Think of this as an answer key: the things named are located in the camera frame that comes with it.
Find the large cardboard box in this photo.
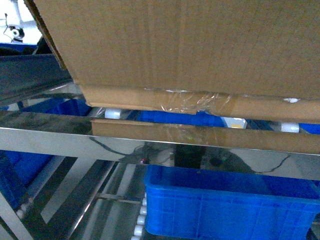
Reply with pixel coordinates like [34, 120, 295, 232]
[25, 0, 320, 124]

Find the stainless steel shelf rack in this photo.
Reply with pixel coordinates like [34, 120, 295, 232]
[0, 54, 320, 240]

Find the blue plastic bin right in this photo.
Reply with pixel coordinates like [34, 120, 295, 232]
[144, 165, 320, 240]

